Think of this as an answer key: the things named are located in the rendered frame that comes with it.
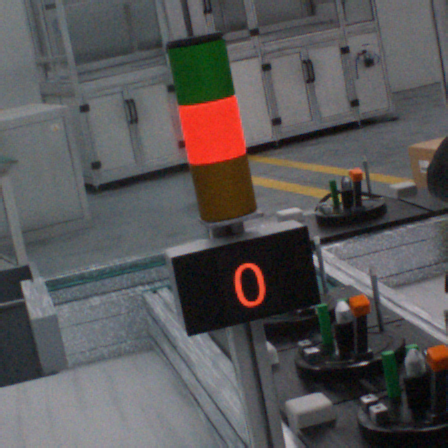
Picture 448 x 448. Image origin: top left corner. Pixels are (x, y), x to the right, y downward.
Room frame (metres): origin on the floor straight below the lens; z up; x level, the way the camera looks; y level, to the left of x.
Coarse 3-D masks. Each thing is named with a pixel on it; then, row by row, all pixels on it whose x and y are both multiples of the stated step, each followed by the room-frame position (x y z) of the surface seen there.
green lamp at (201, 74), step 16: (176, 48) 1.03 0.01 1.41; (192, 48) 1.02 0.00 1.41; (208, 48) 1.02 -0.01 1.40; (224, 48) 1.03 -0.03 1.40; (176, 64) 1.03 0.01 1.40; (192, 64) 1.02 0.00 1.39; (208, 64) 1.02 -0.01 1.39; (224, 64) 1.03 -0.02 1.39; (176, 80) 1.03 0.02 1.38; (192, 80) 1.02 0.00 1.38; (208, 80) 1.02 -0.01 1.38; (224, 80) 1.03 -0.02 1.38; (192, 96) 1.02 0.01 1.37; (208, 96) 1.02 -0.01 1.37; (224, 96) 1.02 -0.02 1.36
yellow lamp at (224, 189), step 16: (224, 160) 1.02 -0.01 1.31; (240, 160) 1.03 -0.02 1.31; (192, 176) 1.04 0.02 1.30; (208, 176) 1.02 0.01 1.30; (224, 176) 1.02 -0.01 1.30; (240, 176) 1.02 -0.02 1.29; (208, 192) 1.02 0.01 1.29; (224, 192) 1.02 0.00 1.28; (240, 192) 1.02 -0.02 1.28; (208, 208) 1.02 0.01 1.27; (224, 208) 1.02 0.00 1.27; (240, 208) 1.02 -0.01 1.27; (256, 208) 1.04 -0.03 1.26
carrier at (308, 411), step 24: (384, 360) 1.25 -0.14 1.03; (408, 360) 1.21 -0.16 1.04; (408, 384) 1.20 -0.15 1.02; (288, 408) 1.29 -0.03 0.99; (312, 408) 1.27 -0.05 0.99; (336, 408) 1.30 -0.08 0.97; (360, 408) 1.24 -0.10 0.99; (384, 408) 1.18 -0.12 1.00; (408, 408) 1.21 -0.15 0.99; (312, 432) 1.25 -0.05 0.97; (336, 432) 1.23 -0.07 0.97; (360, 432) 1.20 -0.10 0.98; (384, 432) 1.16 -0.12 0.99; (408, 432) 1.15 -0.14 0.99; (432, 432) 1.14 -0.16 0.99
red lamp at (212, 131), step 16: (192, 112) 1.02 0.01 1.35; (208, 112) 1.02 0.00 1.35; (224, 112) 1.02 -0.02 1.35; (192, 128) 1.02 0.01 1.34; (208, 128) 1.02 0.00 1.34; (224, 128) 1.02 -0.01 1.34; (240, 128) 1.03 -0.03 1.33; (192, 144) 1.03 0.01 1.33; (208, 144) 1.02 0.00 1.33; (224, 144) 1.02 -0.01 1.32; (240, 144) 1.03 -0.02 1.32; (192, 160) 1.03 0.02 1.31; (208, 160) 1.02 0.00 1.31
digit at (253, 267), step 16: (224, 256) 1.01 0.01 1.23; (240, 256) 1.02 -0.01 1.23; (256, 256) 1.02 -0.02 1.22; (224, 272) 1.01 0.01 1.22; (240, 272) 1.02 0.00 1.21; (256, 272) 1.02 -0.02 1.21; (272, 272) 1.02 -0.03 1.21; (224, 288) 1.01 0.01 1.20; (240, 288) 1.02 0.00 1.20; (256, 288) 1.02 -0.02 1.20; (272, 288) 1.02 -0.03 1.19; (224, 304) 1.01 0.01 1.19; (240, 304) 1.02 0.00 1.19; (256, 304) 1.02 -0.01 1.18; (272, 304) 1.02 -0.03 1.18
